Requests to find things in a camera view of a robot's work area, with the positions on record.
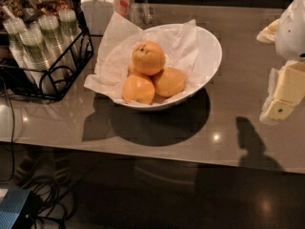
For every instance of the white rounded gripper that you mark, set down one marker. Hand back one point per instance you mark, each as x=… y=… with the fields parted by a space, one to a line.
x=292 y=32

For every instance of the orange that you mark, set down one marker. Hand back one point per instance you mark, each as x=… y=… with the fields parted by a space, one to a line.
x=138 y=88
x=148 y=58
x=169 y=82

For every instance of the white bowl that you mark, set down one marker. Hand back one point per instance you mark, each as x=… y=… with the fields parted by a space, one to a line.
x=203 y=58

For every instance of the white paper liner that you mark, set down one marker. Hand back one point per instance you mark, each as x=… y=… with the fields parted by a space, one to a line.
x=118 y=30

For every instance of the red white tag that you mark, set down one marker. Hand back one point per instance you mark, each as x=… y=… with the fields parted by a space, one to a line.
x=121 y=6

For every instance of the glass jar with clamp lid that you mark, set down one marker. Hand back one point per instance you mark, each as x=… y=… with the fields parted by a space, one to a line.
x=97 y=14

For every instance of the plastic cup stack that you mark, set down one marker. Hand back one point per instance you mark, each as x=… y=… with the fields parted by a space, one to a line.
x=69 y=28
x=49 y=26
x=13 y=27
x=37 y=59

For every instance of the snack container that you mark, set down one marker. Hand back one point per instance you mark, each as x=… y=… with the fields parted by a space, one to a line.
x=47 y=0

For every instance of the blue grey box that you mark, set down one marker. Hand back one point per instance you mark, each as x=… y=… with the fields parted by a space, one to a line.
x=13 y=210

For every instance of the black wire rack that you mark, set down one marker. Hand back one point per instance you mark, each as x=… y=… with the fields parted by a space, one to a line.
x=16 y=80

